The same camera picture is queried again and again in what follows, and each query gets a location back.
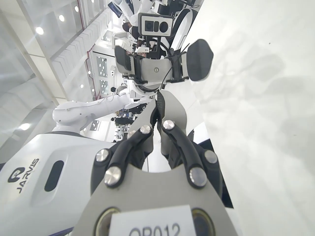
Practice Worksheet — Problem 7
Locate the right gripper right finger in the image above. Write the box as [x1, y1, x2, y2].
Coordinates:
[157, 91, 219, 189]

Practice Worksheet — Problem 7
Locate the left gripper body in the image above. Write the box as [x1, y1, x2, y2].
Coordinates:
[134, 58, 173, 93]

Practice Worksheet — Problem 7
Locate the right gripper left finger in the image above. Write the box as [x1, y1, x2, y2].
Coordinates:
[95, 99, 158, 189]

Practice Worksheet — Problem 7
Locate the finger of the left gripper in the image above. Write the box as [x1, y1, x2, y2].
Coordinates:
[169, 39, 214, 84]
[115, 46, 148, 85]

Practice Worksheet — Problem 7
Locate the person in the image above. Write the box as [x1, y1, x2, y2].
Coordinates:
[122, 21, 140, 40]

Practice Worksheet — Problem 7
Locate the robot body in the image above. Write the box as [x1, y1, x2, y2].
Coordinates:
[0, 121, 234, 236]

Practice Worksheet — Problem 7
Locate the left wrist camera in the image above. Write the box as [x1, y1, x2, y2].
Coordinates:
[138, 13, 174, 60]

